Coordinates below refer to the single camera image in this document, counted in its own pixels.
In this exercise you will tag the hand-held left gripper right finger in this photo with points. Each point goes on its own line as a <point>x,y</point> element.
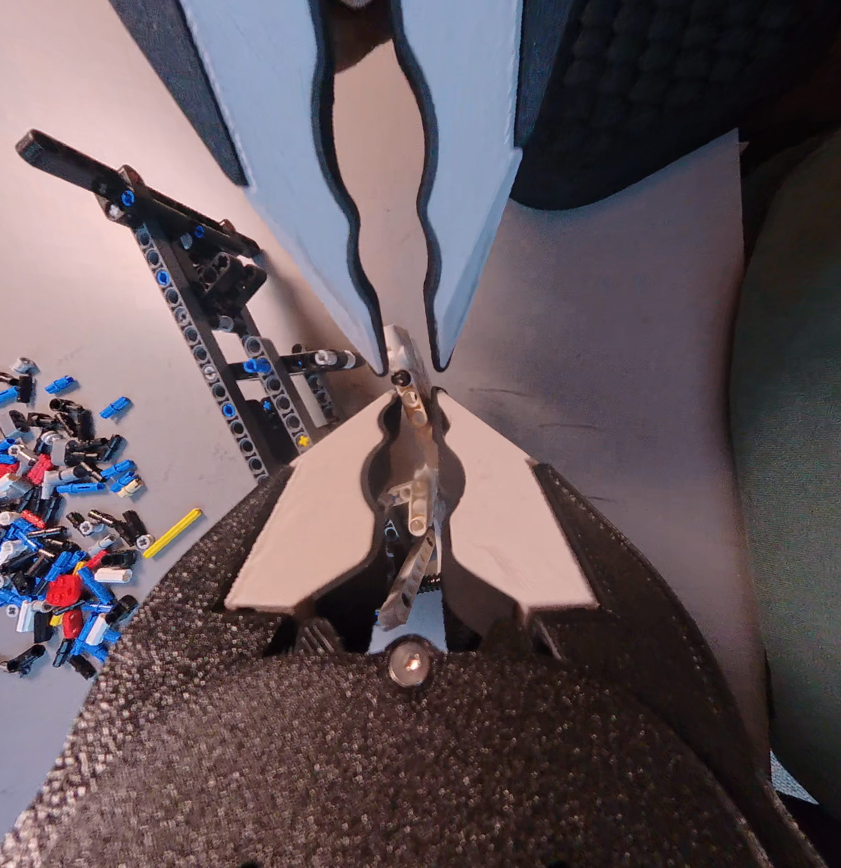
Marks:
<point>515,536</point>

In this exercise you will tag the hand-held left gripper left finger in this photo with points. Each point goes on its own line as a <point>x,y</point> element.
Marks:
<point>305,529</point>

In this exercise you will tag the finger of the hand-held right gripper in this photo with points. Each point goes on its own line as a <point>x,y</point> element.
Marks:
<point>474,169</point>
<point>271,135</point>

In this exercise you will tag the white bent beam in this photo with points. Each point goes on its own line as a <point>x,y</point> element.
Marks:
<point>410,407</point>

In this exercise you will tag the brick truck chassis model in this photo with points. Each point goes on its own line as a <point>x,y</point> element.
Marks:
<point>203,285</point>

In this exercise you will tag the blue connector pin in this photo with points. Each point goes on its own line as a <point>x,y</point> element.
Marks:
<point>115,407</point>

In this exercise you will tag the pile of small brick parts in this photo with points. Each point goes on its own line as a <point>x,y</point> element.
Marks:
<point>47,515</point>

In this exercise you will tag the grey desk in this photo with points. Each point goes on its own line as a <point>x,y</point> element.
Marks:
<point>596,339</point>

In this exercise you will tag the yellow axle rod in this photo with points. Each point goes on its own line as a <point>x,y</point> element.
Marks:
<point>171,534</point>

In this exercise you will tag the person's green sweatshirt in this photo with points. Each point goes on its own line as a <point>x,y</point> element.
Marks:
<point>800,441</point>

